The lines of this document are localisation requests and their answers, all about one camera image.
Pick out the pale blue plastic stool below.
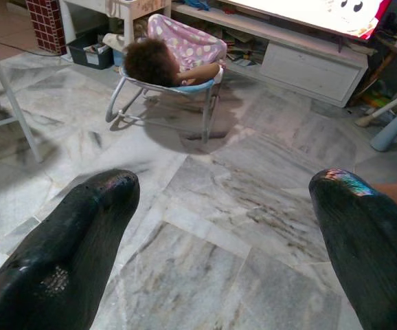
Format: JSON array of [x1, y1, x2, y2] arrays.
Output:
[[370, 99, 397, 152]]

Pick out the curly haired child in pink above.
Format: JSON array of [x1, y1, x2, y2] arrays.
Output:
[[122, 13, 227, 89]]

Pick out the red tiled pillar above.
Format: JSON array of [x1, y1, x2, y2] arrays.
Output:
[[25, 0, 68, 56]]

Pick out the white chair frame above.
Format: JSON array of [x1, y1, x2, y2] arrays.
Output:
[[0, 15, 43, 164]]

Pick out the pale wooden stick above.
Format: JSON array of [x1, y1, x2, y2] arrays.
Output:
[[354, 87, 397, 128]]

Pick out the white side table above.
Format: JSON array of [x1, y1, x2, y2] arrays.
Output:
[[58, 0, 172, 63]]

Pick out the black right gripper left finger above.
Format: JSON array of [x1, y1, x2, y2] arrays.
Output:
[[0, 168, 141, 330]]

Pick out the black storage bin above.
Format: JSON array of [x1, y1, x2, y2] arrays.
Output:
[[67, 34, 114, 69]]

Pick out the flat screen television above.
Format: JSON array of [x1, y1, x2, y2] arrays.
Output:
[[218, 0, 394, 41]]

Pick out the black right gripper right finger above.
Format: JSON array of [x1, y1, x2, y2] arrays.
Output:
[[308, 168, 397, 330]]

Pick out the white TV cabinet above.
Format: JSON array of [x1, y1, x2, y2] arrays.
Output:
[[170, 1, 370, 107]]

